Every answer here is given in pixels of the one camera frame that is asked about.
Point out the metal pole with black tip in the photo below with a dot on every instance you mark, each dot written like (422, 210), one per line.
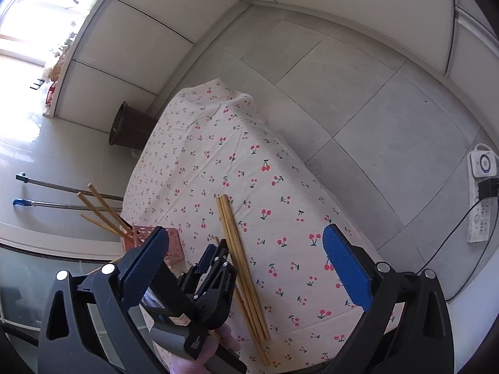
(58, 187)

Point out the pile of bamboo chopsticks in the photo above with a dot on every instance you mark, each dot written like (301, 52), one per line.
(241, 272)

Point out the bamboo chopstick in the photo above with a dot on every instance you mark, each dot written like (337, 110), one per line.
(101, 226)
(216, 240)
(109, 208)
(101, 216)

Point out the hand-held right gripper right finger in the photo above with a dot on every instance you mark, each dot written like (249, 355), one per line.
(347, 268)

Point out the red plastic basket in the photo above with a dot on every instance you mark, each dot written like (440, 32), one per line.
(50, 96)

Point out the white kitchen cabinet unit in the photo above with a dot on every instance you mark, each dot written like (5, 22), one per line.
(156, 0)

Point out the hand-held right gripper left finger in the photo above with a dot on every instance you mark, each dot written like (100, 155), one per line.
(144, 265)

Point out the black plug adapter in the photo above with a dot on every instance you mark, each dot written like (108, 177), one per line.
(489, 189)

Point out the person's left hand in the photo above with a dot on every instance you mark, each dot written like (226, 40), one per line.
(224, 339)

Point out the wicker basket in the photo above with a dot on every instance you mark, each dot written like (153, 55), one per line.
(58, 68)

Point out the cherry print tablecloth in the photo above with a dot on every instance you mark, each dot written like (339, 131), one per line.
(234, 144)

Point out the brown trash bin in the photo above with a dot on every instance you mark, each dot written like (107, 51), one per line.
(130, 124)

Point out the black wall hook rack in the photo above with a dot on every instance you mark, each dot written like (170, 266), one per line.
(37, 84)

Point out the kitchen window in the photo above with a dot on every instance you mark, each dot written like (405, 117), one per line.
(35, 11)

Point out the white power strip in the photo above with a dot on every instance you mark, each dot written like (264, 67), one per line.
(481, 210)

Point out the pink perforated utensil holder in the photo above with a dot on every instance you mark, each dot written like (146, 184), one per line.
(171, 247)

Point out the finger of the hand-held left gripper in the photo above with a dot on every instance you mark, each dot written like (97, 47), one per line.
(200, 265)
(222, 251)

